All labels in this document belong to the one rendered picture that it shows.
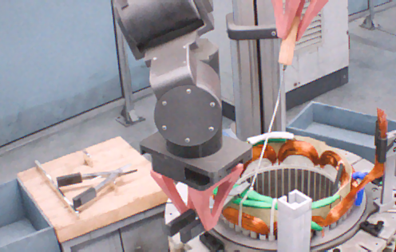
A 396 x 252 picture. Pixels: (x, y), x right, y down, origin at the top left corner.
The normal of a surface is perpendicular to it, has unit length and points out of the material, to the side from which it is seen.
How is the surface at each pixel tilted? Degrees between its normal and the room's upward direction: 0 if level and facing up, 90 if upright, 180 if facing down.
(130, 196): 0
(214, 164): 2
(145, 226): 90
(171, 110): 89
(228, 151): 2
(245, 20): 90
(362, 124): 90
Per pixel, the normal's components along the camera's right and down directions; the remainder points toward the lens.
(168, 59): -0.39, -0.77
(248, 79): 0.00, 0.47
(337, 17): 0.59, 0.33
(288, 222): -0.81, 0.33
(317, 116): -0.55, 0.44
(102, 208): -0.07, -0.88
